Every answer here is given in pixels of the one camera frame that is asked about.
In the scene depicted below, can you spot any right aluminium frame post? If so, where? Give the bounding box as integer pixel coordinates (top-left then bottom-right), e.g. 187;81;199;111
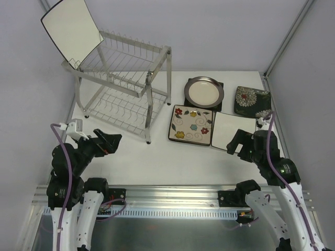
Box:
263;0;316;79

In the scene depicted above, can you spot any steel two-tier dish rack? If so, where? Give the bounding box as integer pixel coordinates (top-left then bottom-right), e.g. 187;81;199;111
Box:
62;30;172;144

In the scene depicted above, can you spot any slotted cable duct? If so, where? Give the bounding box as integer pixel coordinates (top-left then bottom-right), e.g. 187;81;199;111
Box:
41;208;238;220

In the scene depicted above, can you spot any white square plate black rim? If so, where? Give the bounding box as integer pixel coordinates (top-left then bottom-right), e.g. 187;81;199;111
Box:
41;0;104;70

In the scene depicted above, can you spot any aluminium frame post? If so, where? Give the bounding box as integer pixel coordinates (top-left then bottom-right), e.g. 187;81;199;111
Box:
38;0;51;13
263;0;316;79

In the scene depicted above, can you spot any left aluminium frame post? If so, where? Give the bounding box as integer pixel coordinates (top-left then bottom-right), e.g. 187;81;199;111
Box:
38;0;51;13

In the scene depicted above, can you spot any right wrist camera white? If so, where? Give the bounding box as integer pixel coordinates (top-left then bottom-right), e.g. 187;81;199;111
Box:
256;117;271;131

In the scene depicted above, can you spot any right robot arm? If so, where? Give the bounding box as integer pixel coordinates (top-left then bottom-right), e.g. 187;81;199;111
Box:
225;129;327;250

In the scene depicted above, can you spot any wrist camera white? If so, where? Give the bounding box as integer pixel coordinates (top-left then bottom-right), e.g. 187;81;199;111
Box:
59;119;88;141
256;117;271;131

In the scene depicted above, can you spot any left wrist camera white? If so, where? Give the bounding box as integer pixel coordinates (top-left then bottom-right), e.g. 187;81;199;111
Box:
59;119;88;141

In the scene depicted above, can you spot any cream floral square plate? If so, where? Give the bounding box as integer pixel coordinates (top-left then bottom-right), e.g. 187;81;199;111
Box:
168;105;214;146

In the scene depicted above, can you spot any round cream plate brown rim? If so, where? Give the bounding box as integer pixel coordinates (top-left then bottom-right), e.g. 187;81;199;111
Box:
184;76;225;109

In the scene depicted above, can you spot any aluminium mounting rail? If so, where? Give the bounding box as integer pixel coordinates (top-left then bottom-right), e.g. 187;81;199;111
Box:
31;185;315;211

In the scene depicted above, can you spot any black dahlia square plate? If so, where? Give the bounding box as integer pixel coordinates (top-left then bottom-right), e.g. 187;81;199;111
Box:
233;86;272;118

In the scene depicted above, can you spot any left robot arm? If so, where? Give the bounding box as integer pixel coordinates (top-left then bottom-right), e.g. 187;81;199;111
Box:
47;129;122;250

